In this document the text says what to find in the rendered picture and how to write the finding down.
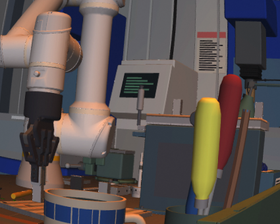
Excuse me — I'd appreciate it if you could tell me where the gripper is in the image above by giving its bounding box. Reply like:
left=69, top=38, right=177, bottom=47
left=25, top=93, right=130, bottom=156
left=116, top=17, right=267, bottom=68
left=19, top=91, right=63, bottom=187

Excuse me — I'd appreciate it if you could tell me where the grey punch blank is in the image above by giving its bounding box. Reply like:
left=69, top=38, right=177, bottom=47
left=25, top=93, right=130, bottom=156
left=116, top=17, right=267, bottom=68
left=32, top=181, right=43, bottom=204

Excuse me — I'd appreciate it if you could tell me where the grey fixture plate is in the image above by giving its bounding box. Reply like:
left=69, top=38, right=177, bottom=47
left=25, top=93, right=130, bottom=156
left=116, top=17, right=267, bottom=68
left=0, top=200, right=46, bottom=221

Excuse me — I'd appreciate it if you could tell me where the yellow cylinder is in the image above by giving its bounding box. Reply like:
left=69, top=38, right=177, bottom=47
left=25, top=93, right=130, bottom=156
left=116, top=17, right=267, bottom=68
left=10, top=188, right=34, bottom=200

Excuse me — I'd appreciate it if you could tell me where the dark grey block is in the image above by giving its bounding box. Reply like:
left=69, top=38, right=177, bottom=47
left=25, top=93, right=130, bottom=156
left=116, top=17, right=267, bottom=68
left=70, top=175, right=85, bottom=191

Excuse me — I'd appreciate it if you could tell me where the green vise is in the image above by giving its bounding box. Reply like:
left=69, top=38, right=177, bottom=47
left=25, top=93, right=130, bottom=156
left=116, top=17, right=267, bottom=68
left=65, top=149, right=138, bottom=186

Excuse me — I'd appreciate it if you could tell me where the blue and cream mug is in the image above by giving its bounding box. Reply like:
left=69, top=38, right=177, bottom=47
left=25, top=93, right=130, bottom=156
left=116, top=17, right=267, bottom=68
left=43, top=188, right=147, bottom=224

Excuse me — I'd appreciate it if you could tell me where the grey metal block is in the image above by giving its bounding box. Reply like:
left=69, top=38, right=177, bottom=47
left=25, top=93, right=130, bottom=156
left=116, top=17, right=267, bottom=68
left=98, top=181, right=132, bottom=196

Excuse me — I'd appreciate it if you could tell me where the white pen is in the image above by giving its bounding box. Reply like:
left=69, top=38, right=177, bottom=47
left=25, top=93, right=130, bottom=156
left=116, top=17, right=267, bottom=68
left=136, top=152, right=144, bottom=188

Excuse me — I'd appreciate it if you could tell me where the white short cylinder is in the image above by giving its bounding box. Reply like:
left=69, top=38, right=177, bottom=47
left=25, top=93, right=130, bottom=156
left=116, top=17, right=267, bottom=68
left=130, top=185, right=143, bottom=199

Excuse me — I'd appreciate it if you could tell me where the grey rod cylinder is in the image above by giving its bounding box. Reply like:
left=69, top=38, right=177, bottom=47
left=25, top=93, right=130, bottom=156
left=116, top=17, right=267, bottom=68
left=136, top=84, right=146, bottom=127

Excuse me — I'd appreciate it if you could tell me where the blue-grey tank box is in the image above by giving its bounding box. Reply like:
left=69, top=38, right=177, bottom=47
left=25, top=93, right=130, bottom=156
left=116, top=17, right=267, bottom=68
left=132, top=113, right=270, bottom=212

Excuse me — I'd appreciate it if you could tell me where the grey control console with screen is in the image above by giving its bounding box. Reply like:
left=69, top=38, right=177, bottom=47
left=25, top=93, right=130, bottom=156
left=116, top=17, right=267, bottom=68
left=107, top=59, right=200, bottom=123

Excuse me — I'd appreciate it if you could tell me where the dark green tool cup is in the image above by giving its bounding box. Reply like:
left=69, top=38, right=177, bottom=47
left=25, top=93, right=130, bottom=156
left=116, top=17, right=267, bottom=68
left=164, top=205, right=225, bottom=224

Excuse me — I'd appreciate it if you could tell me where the grey cabinet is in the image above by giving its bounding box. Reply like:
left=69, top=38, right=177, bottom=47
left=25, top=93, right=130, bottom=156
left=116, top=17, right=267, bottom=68
left=122, top=0, right=228, bottom=99

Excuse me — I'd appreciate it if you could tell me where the white notice with red band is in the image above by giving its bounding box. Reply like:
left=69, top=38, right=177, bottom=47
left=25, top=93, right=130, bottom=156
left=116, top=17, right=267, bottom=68
left=196, top=31, right=227, bottom=72

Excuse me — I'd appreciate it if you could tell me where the brown wooden stick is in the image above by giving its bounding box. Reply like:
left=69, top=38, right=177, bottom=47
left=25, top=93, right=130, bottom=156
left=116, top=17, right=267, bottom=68
left=222, top=109, right=252, bottom=210

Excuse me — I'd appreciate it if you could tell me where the green bottle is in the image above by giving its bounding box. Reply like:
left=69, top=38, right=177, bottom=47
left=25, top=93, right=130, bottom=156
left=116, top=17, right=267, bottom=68
left=238, top=94, right=256, bottom=119

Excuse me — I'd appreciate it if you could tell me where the dark green tray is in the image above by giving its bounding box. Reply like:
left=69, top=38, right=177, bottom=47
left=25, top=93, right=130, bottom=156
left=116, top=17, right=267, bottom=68
left=196, top=178, right=280, bottom=224

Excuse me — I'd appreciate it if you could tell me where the dark grey machine head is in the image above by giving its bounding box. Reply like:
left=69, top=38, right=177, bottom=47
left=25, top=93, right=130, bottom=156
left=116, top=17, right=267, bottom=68
left=234, top=20, right=267, bottom=80

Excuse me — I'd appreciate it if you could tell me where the small blue box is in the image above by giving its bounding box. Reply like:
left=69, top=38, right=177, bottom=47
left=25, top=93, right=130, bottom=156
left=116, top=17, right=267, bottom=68
left=258, top=169, right=280, bottom=195

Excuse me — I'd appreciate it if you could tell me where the blue handled tool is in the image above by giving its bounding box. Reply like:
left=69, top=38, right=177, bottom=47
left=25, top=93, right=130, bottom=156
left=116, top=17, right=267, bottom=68
left=185, top=183, right=200, bottom=215

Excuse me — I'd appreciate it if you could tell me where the yellow handled screwdriver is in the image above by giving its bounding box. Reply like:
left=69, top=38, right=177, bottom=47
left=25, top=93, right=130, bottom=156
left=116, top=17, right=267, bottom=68
left=190, top=97, right=222, bottom=215

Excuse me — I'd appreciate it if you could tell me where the red handled screwdriver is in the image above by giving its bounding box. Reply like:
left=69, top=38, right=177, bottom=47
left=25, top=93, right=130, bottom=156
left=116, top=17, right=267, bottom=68
left=215, top=74, right=244, bottom=180

